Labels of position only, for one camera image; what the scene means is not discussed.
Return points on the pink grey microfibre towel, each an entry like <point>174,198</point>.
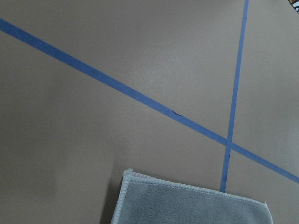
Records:
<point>147,200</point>

